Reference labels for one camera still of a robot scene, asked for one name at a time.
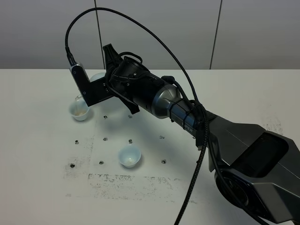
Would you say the near light blue teacup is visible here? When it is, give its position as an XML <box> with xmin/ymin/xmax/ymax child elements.
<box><xmin>118</xmin><ymin>144</ymin><xmax>142</xmax><ymax>168</ymax></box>

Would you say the light blue porcelain teapot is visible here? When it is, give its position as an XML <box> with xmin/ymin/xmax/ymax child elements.
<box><xmin>74</xmin><ymin>72</ymin><xmax>106</xmax><ymax>101</ymax></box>

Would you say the far light blue teacup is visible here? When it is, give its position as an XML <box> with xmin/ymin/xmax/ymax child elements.
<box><xmin>69</xmin><ymin>99</ymin><xmax>90</xmax><ymax>121</ymax></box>

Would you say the black braided right cable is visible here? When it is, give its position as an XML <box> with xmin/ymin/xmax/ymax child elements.
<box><xmin>64</xmin><ymin>7</ymin><xmax>209</xmax><ymax>225</ymax></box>

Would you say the light blue teacup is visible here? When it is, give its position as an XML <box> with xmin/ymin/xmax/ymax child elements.
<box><xmin>118</xmin><ymin>144</ymin><xmax>142</xmax><ymax>168</ymax></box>
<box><xmin>69</xmin><ymin>99</ymin><xmax>90</xmax><ymax>121</ymax></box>

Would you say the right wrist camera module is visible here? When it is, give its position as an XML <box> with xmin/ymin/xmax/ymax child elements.
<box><xmin>70</xmin><ymin>64</ymin><xmax>113</xmax><ymax>106</ymax></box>

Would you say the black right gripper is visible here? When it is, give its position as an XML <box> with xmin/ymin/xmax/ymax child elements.
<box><xmin>102</xmin><ymin>43</ymin><xmax>150</xmax><ymax>115</ymax></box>

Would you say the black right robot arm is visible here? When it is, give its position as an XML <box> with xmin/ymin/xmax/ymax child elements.
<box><xmin>103</xmin><ymin>44</ymin><xmax>300</xmax><ymax>225</ymax></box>

